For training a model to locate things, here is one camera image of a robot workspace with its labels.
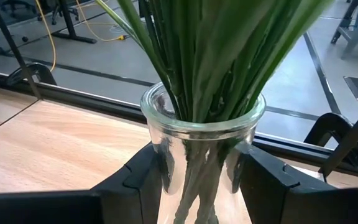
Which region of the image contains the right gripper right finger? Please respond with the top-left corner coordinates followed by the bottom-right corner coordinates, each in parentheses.
top-left (239, 144), bottom-right (358, 224)

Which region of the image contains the clear glass vase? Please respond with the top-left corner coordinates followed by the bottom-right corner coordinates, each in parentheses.
top-left (140, 82), bottom-right (267, 224)

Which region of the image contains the wooden shelf with black frame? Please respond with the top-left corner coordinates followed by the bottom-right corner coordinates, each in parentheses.
top-left (0, 2), bottom-right (358, 183)

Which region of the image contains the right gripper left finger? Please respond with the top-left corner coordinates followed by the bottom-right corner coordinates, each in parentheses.
top-left (0, 143), bottom-right (163, 224)

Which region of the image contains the yellow floor extension cord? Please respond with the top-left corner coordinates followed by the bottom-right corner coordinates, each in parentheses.
top-left (74, 0), bottom-right (127, 44)

